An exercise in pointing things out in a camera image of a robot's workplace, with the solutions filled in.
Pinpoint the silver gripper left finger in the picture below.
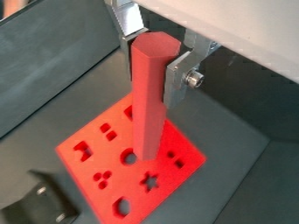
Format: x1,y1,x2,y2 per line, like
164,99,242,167
104,0,148,79

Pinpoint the red hexagonal peg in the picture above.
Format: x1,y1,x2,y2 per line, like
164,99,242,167
131,31,182,160

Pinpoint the red shape-hole block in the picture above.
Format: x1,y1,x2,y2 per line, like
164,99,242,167
56,95,206,224

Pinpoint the black curved peg holder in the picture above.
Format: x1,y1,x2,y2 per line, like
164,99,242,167
0,170,80,224

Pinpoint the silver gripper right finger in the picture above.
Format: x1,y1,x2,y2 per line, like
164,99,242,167
163,29,220,109

